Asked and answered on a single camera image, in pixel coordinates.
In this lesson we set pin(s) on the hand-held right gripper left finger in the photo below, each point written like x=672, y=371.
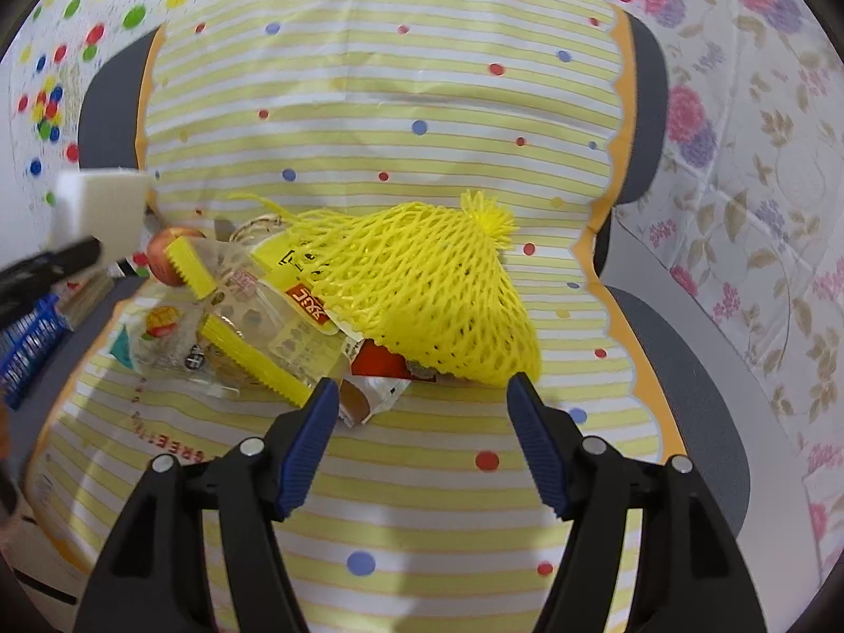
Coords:
x=308, y=442

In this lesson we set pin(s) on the white floral cloth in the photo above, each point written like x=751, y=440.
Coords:
x=758, y=145

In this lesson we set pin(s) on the grey box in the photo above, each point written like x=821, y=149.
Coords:
x=82, y=300

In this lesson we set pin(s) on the yellow label plastic wrapper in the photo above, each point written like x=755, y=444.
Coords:
x=303, y=293

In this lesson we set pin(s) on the white foam block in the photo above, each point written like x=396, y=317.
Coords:
x=99, y=208

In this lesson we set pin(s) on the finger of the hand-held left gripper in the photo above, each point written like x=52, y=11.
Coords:
x=46, y=270

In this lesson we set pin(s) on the clear fruit print plastic bag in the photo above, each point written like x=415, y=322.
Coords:
x=158, y=330

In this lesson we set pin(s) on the white polka dot cloth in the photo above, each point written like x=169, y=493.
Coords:
x=79, y=20

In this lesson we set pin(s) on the blue striped packet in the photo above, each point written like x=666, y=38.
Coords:
x=30, y=349

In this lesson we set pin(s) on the clear bag yellow zipper strip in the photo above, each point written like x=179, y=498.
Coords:
x=250, y=356
x=191, y=267

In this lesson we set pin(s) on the red apple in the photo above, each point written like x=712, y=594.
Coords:
x=160, y=260

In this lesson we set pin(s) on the yellow mesh net bag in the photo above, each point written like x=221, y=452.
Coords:
x=428, y=290

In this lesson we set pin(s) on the red and white snack wrapper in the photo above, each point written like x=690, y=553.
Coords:
x=379, y=369

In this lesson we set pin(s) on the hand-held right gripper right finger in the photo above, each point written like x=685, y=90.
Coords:
x=535, y=442

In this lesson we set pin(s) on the grey chair with striped cover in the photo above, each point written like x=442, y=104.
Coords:
x=395, y=145

